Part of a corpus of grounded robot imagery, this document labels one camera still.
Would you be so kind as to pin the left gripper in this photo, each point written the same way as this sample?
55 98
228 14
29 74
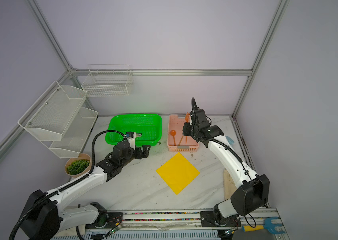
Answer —
145 152

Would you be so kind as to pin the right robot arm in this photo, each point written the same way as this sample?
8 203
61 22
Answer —
252 189

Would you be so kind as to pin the white mesh two-tier shelf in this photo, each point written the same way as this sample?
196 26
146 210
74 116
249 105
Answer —
60 121

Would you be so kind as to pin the green plastic basket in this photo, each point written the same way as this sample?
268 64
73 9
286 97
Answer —
148 125

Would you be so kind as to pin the potted green succulent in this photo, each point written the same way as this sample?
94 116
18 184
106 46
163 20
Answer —
76 167

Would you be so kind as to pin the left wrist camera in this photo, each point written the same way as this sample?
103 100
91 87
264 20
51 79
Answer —
131 138

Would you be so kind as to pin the blue yellow hand rake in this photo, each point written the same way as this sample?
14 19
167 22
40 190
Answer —
268 225

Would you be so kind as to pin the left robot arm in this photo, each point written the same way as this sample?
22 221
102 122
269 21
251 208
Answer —
46 214

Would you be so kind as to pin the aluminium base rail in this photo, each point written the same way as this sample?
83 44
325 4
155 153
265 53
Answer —
186 225

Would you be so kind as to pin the yellow paper napkin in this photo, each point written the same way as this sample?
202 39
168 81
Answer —
178 173

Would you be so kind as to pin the light blue garden trowel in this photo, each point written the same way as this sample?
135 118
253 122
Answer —
230 140

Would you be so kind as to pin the beige work glove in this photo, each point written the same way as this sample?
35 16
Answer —
228 185

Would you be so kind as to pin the orange plastic fork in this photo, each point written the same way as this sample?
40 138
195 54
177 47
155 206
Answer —
184 129

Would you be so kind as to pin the white wire basket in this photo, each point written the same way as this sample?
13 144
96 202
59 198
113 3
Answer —
108 81

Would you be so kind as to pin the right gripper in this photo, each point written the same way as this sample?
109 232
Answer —
184 132

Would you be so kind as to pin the orange plastic spoon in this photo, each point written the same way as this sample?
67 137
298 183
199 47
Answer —
173 134

